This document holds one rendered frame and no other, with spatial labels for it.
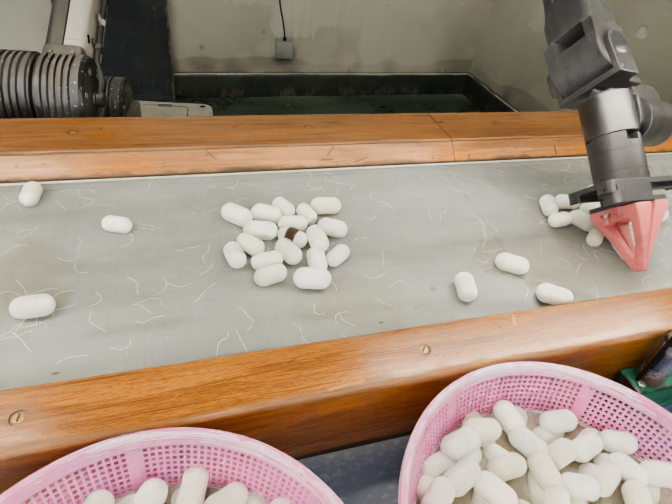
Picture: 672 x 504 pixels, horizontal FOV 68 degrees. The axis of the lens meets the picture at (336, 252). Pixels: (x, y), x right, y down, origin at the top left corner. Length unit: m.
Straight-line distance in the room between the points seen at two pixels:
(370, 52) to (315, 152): 2.14
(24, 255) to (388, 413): 0.38
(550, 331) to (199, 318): 0.32
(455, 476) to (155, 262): 0.34
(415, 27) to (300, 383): 2.59
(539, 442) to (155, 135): 0.55
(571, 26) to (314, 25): 2.05
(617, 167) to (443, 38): 2.40
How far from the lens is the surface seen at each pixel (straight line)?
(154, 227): 0.57
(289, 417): 0.40
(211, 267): 0.52
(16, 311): 0.49
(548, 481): 0.44
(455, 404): 0.43
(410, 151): 0.73
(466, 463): 0.42
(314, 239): 0.53
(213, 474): 0.39
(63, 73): 0.83
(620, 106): 0.65
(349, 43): 2.75
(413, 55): 2.92
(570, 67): 0.68
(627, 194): 0.61
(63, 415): 0.40
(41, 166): 0.67
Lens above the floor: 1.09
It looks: 40 degrees down
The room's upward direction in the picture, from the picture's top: 9 degrees clockwise
